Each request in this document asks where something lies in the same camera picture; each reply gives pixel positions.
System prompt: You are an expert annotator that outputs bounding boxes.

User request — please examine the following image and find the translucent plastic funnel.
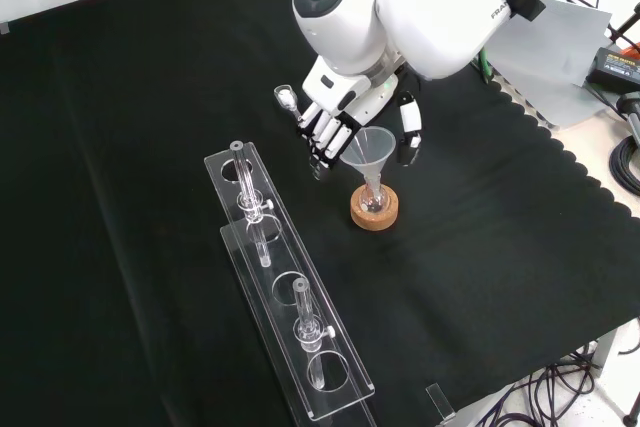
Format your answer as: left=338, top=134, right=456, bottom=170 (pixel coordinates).
left=340, top=126, right=397, bottom=198

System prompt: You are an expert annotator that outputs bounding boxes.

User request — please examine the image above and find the clear glass round-bottom flask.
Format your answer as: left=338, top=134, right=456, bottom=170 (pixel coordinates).
left=357, top=179, right=390, bottom=213

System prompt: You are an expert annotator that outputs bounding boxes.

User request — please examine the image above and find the clear acrylic funnel stand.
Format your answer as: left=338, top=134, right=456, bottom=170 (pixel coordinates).
left=203, top=140, right=377, bottom=427

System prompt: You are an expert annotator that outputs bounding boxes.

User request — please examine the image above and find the glass weighing funnel white powder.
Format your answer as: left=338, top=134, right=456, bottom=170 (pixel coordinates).
left=273, top=84, right=304, bottom=123

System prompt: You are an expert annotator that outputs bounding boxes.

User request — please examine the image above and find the black bench cloth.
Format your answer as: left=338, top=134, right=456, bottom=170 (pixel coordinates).
left=0, top=0, right=640, bottom=427

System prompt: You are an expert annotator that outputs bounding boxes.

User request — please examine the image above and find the pale grey board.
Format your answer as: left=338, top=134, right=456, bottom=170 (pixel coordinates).
left=479, top=0, right=612, bottom=128

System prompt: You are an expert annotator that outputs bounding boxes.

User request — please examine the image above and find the black battery charger box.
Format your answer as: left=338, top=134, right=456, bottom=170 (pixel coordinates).
left=585, top=45, right=640, bottom=94

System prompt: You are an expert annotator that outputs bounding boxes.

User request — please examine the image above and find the black tripod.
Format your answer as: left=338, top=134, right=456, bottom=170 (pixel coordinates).
left=606, top=0, right=640, bottom=51

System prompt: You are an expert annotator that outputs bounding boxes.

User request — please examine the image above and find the brown cork ring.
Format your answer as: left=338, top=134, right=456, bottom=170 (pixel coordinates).
left=350, top=185, right=400, bottom=230

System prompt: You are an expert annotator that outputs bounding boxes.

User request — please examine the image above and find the small clear acrylic bracket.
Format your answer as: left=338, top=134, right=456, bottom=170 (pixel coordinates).
left=424, top=382, right=457, bottom=421

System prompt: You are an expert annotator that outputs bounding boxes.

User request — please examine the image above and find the coiled black cable bundle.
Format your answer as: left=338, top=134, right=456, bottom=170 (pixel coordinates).
left=608, top=135, right=640, bottom=193

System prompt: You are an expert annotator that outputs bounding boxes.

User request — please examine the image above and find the loose black cables tangle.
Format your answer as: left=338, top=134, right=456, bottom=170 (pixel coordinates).
left=474, top=341, right=640, bottom=427

